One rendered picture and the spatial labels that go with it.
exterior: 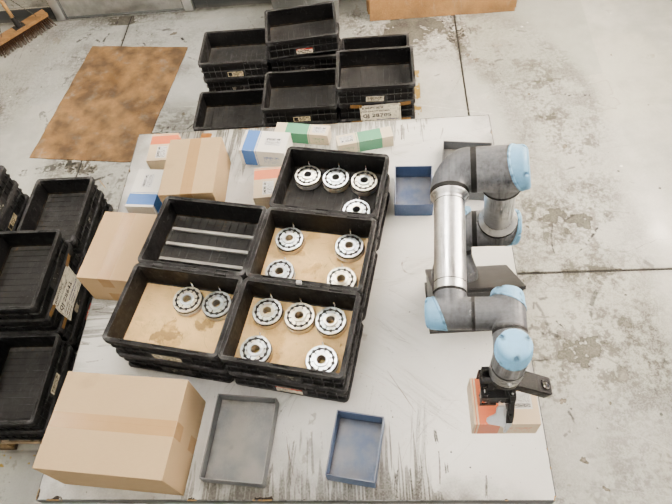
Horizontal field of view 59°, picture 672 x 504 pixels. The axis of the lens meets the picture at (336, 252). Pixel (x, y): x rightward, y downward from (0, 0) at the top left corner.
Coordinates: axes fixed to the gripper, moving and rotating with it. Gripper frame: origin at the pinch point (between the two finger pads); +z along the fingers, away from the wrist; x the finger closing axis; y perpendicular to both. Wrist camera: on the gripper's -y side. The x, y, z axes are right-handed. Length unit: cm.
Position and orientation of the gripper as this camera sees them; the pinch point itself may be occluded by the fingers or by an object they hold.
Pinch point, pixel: (503, 403)
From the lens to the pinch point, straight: 159.8
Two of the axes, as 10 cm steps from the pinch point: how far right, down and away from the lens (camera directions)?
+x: -0.2, 8.3, -5.6
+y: -9.9, 0.4, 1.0
